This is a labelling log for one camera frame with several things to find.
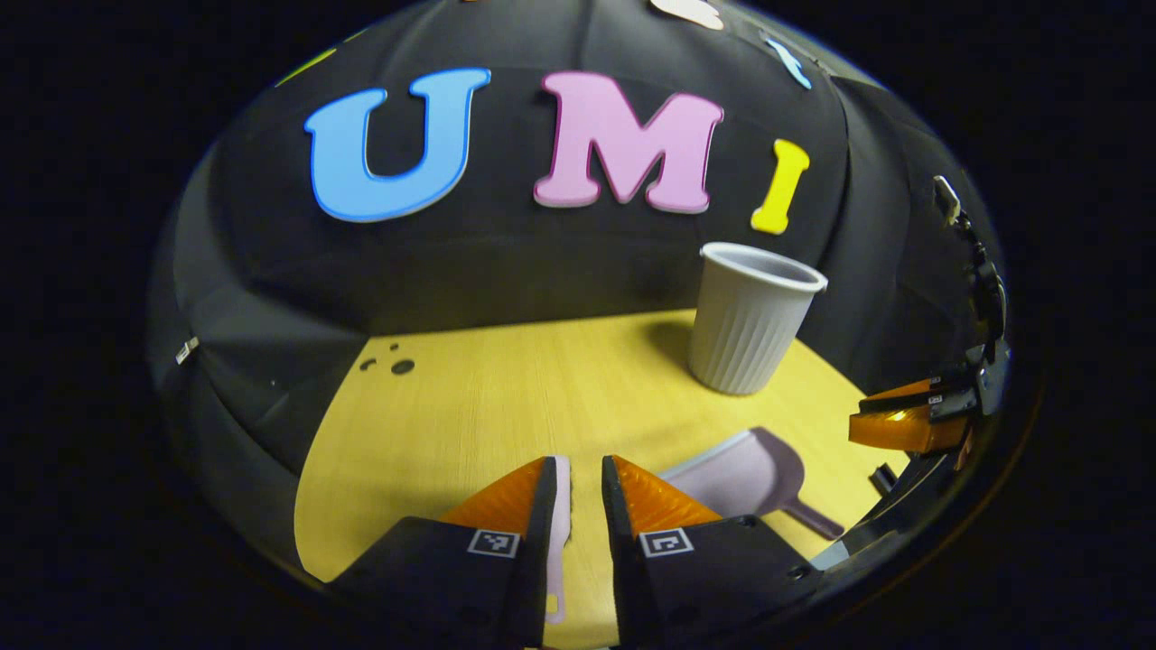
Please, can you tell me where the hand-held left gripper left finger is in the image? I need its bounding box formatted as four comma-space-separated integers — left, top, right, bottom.
330, 456, 559, 650

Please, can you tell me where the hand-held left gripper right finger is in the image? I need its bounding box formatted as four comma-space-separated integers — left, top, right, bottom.
602, 454, 818, 650

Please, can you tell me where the lilac small broom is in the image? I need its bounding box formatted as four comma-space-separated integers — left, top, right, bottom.
542, 456, 573, 626

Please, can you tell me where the lilac plastic dustpan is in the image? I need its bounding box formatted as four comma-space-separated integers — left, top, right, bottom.
659, 426, 845, 541

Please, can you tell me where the white ribbed garbage bin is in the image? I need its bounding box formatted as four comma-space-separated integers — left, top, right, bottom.
686, 242, 828, 396

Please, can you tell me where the yellow wooden desktop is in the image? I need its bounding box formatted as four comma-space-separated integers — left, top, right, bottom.
294, 309, 909, 650

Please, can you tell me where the black backdrop cloth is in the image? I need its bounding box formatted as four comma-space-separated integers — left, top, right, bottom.
147, 0, 1011, 579

